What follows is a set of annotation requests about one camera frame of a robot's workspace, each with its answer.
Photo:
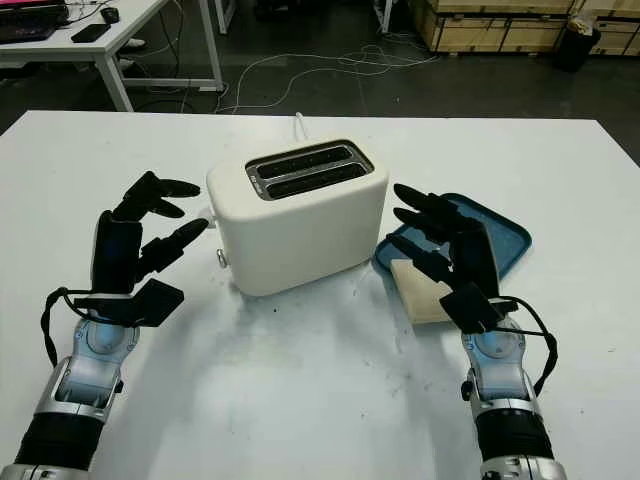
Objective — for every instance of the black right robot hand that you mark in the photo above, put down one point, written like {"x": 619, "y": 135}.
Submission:
{"x": 472, "y": 250}

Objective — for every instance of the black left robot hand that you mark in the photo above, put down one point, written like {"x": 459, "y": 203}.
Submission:
{"x": 117, "y": 250}

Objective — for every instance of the white bread slice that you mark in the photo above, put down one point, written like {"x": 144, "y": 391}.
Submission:
{"x": 420, "y": 295}

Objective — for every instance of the white toaster lever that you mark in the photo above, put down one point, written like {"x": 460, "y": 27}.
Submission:
{"x": 207, "y": 217}

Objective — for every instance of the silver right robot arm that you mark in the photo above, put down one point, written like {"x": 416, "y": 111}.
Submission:
{"x": 505, "y": 390}

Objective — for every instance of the blue plastic tray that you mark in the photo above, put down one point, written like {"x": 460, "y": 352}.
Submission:
{"x": 505, "y": 235}

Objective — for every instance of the cream white two-slot toaster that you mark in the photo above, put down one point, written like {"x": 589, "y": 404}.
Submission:
{"x": 300, "y": 235}

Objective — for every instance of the white office desk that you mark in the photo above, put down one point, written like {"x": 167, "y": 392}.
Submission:
{"x": 75, "y": 50}

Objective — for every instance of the black smartphone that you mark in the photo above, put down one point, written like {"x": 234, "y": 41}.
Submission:
{"x": 91, "y": 32}

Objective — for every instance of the black trash bin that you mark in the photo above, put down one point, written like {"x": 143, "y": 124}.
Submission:
{"x": 575, "y": 50}

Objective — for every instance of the wooden shipping crates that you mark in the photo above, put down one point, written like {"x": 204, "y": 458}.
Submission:
{"x": 500, "y": 25}

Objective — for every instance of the black computer mouse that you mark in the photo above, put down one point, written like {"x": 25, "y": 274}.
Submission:
{"x": 110, "y": 15}

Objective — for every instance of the black laptop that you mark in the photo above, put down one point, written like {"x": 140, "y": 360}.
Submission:
{"x": 27, "y": 20}

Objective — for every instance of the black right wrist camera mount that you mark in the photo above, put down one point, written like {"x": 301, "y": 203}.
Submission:
{"x": 470, "y": 307}

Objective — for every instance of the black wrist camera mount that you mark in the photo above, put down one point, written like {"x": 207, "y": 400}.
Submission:
{"x": 157, "y": 302}
{"x": 470, "y": 307}

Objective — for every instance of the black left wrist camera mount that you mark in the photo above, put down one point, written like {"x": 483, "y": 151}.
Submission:
{"x": 157, "y": 302}

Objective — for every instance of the white metal table frame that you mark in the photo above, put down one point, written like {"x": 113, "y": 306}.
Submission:
{"x": 384, "y": 15}

